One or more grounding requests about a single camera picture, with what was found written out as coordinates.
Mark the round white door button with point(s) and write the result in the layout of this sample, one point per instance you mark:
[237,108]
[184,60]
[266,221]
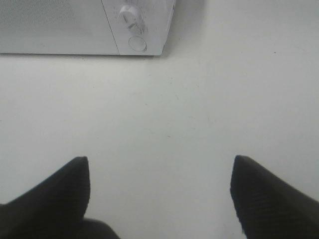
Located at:
[137,44]

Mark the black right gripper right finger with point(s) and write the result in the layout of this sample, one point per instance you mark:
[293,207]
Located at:
[269,208]

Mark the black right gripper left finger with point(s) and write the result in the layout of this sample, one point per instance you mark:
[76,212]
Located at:
[55,208]

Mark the white microwave oven body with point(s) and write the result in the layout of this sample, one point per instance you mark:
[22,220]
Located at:
[157,17]

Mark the white timer knob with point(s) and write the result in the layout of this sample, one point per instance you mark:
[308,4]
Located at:
[133,19]

